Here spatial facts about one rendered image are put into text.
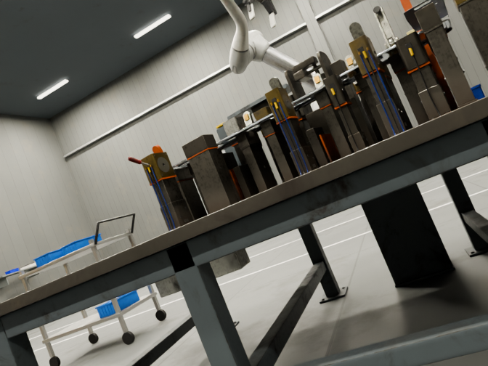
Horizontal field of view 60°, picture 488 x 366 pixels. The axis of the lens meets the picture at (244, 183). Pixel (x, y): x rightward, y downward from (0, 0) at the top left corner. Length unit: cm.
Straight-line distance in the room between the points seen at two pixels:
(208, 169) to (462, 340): 109
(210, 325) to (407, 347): 51
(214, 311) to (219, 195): 65
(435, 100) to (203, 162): 90
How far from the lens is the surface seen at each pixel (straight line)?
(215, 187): 175
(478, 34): 151
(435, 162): 105
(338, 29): 1289
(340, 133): 167
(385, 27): 187
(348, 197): 106
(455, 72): 126
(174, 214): 186
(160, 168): 189
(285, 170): 176
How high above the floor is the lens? 67
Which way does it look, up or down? 4 degrees up
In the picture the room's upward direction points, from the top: 22 degrees counter-clockwise
